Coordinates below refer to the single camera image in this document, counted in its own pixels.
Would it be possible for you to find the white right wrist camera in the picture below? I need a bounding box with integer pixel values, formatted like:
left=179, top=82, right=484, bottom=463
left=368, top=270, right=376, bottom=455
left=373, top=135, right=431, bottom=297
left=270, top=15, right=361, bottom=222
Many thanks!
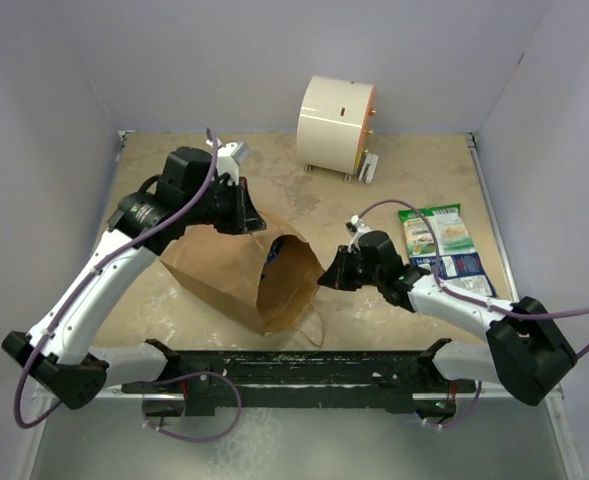
left=346, top=215, right=371, bottom=252

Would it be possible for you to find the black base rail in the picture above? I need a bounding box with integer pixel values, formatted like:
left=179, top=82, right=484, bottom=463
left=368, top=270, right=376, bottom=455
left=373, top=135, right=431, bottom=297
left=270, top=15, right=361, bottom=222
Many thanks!
left=123, top=350, right=476, bottom=417

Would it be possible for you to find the white cylindrical device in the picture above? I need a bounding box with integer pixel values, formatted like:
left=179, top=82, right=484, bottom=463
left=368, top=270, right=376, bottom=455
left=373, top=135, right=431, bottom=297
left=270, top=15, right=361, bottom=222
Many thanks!
left=296, top=76, right=379, bottom=184

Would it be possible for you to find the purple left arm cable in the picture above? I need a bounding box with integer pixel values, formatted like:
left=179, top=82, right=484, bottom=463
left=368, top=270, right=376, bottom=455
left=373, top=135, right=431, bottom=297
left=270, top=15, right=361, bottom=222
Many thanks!
left=13, top=128, right=221, bottom=430

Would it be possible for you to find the blue small snack packet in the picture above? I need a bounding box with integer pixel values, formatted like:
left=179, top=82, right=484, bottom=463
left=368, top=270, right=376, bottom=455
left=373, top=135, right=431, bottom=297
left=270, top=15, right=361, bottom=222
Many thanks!
left=265, top=237, right=284, bottom=266

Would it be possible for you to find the green white snack bag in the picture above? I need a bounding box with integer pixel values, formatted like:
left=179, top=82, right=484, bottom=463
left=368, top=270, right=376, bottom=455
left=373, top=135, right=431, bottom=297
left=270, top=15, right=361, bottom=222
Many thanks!
left=398, top=203, right=476, bottom=258

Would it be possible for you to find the blue snack bag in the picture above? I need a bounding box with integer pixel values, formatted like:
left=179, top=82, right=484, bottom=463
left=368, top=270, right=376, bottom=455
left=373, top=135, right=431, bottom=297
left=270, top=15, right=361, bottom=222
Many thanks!
left=439, top=253, right=496, bottom=297

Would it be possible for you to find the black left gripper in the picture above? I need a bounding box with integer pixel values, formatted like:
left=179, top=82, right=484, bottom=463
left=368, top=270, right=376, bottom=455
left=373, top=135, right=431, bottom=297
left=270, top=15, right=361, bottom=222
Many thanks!
left=184, top=176, right=266, bottom=235

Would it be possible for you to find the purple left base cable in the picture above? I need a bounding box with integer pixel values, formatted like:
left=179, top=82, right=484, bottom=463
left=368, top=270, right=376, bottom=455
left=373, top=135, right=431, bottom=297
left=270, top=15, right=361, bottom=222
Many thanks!
left=141, top=368, right=244, bottom=443

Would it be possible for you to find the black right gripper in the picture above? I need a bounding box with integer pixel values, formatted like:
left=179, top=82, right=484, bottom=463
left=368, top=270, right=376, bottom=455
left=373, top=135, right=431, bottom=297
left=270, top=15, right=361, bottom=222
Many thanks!
left=318, top=245, right=384, bottom=291

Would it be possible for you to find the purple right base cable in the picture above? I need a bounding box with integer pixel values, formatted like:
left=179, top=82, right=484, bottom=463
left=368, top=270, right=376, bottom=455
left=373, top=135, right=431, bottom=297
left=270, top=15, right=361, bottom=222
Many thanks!
left=420, top=379, right=483, bottom=430

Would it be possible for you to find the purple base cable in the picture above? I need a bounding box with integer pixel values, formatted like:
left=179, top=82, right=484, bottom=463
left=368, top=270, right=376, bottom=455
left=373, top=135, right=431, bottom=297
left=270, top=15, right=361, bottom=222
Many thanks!
left=420, top=379, right=483, bottom=430
left=141, top=368, right=244, bottom=443

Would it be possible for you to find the aluminium table frame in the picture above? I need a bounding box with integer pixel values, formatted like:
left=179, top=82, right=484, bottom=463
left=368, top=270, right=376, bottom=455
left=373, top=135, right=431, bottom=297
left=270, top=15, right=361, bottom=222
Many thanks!
left=466, top=132, right=583, bottom=480

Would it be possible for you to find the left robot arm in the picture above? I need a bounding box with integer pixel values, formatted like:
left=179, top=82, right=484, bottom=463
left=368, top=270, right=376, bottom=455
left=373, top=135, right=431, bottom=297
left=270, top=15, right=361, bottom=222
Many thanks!
left=2, top=142, right=266, bottom=410

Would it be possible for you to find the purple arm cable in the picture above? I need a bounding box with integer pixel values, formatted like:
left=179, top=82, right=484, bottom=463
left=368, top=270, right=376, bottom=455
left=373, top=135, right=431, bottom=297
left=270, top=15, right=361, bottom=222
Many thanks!
left=13, top=128, right=221, bottom=430
left=353, top=199, right=589, bottom=361

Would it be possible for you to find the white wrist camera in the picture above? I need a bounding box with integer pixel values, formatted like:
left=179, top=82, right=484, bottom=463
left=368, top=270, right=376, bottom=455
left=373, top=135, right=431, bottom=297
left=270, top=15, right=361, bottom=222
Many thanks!
left=346, top=215, right=371, bottom=252
left=206, top=139, right=250, bottom=185

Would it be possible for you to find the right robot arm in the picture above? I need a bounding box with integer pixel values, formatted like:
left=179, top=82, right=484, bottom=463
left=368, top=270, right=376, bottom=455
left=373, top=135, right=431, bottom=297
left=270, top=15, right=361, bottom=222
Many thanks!
left=318, top=230, right=578, bottom=406

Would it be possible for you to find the brown paper bag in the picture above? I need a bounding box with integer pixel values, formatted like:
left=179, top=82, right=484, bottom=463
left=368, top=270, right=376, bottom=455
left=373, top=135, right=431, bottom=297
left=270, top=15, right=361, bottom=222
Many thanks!
left=160, top=209, right=325, bottom=335

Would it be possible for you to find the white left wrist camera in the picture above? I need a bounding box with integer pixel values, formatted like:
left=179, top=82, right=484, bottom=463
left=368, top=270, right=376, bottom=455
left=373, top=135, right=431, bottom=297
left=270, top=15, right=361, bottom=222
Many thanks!
left=206, top=139, right=250, bottom=185

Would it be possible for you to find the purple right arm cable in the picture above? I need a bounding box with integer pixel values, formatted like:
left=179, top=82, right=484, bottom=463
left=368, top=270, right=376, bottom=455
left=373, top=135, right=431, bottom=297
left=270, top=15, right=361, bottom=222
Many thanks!
left=353, top=199, right=589, bottom=361

